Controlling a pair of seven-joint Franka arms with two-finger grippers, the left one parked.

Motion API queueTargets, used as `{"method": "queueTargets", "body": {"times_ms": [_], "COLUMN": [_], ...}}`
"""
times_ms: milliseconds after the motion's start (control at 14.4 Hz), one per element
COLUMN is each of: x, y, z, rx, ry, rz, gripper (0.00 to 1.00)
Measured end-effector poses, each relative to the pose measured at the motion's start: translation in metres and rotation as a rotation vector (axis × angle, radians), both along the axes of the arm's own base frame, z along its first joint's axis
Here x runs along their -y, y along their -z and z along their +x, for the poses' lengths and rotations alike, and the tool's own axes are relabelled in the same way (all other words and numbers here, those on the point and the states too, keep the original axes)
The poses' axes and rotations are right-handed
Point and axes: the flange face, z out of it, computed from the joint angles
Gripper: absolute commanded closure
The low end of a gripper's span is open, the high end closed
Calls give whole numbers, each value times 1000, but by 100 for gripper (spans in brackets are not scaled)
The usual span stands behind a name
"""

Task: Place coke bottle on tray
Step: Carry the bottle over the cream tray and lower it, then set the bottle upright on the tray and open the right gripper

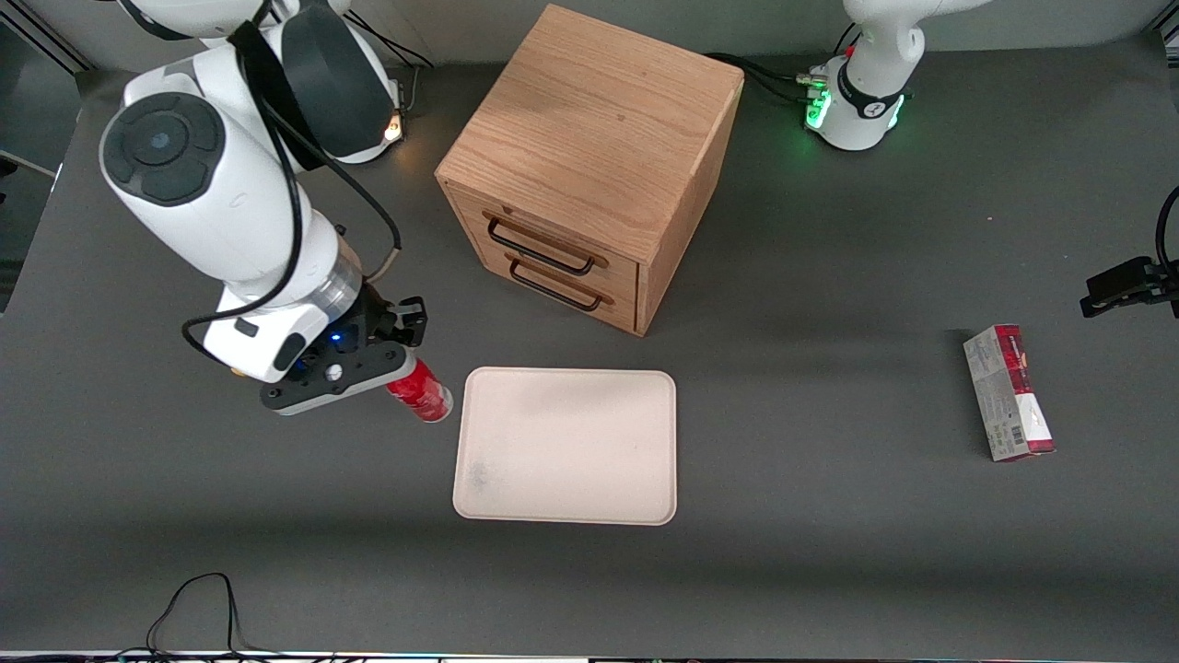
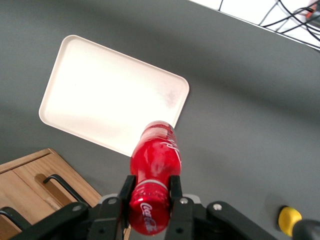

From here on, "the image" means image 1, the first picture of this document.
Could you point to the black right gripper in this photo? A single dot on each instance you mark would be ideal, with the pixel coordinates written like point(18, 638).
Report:
point(380, 314)

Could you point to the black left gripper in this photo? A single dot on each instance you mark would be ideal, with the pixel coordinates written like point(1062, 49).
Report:
point(1126, 284)

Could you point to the red coke bottle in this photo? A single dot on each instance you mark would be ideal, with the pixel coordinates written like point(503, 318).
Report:
point(426, 396)

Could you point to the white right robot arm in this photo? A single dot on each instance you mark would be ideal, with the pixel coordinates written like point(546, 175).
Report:
point(212, 212)

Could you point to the cream rectangular tray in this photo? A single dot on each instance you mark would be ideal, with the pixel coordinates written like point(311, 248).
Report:
point(566, 447)

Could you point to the grey and red carton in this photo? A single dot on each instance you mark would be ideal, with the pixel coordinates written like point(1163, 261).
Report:
point(1009, 396)

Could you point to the wooden drawer front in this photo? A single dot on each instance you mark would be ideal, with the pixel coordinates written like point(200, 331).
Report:
point(623, 316)
point(624, 278)

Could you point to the wooden two-drawer cabinet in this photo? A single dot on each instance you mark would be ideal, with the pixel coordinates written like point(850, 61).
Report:
point(589, 120)

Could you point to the black frame rail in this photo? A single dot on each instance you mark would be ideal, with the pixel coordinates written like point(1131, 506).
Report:
point(1164, 35)
point(55, 39)

